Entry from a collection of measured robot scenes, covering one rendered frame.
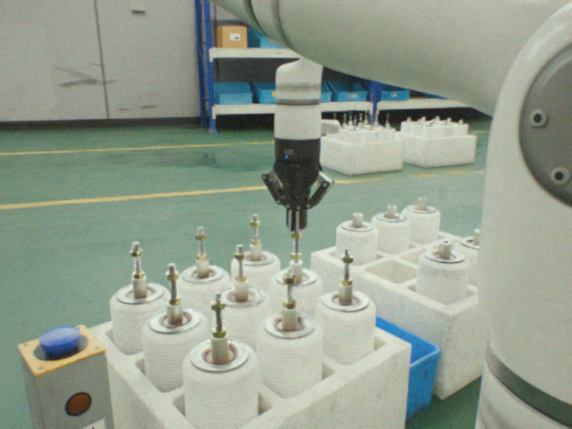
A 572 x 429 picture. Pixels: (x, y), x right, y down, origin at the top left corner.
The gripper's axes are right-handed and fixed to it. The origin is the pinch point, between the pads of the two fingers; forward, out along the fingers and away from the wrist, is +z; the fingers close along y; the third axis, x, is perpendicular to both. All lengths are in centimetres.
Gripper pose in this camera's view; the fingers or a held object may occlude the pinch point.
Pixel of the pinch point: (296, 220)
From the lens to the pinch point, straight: 82.3
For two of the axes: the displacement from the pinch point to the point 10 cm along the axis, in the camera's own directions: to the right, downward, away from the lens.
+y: 8.8, 1.5, -4.6
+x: 4.8, -2.6, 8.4
